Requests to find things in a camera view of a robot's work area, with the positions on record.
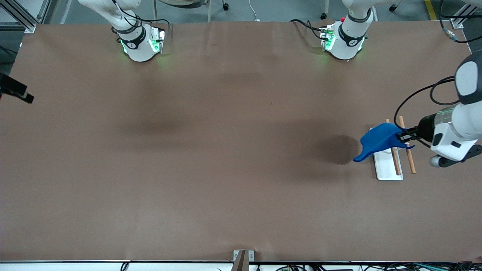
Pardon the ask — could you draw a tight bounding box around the blue microfibre towel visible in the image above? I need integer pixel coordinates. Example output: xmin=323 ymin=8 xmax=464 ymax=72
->
xmin=353 ymin=122 xmax=415 ymax=163

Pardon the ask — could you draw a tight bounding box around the wooden rack rod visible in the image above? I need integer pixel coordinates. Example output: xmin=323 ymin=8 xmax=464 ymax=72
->
xmin=398 ymin=116 xmax=416 ymax=174
xmin=385 ymin=119 xmax=402 ymax=176

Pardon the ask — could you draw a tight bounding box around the white rack base plate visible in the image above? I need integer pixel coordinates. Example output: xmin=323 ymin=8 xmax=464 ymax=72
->
xmin=369 ymin=127 xmax=404 ymax=181

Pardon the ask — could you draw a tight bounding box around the aluminium cell frame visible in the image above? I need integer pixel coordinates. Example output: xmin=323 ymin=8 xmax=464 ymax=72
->
xmin=0 ymin=0 xmax=482 ymax=33

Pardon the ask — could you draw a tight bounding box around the cable with grey connector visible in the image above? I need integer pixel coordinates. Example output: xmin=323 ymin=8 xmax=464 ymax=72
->
xmin=439 ymin=0 xmax=482 ymax=44

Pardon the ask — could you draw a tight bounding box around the tangled cable bundle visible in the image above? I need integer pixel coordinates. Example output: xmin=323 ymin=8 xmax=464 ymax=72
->
xmin=275 ymin=262 xmax=482 ymax=271

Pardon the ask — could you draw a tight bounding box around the black left base cable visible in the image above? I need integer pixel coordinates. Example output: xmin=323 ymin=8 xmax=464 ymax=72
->
xmin=289 ymin=19 xmax=325 ymax=40

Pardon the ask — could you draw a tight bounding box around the black base cable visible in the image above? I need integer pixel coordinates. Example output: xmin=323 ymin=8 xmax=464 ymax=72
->
xmin=142 ymin=18 xmax=172 ymax=35
xmin=289 ymin=19 xmax=325 ymax=40

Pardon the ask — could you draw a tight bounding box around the black right base cable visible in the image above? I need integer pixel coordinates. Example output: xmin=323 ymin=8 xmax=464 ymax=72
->
xmin=142 ymin=18 xmax=172 ymax=35

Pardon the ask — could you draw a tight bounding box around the white floor cable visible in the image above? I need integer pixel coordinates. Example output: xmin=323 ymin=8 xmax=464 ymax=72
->
xmin=248 ymin=0 xmax=261 ymax=21

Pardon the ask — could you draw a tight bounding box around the metal bracket with brown post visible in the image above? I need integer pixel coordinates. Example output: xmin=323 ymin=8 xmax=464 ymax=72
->
xmin=233 ymin=250 xmax=255 ymax=271

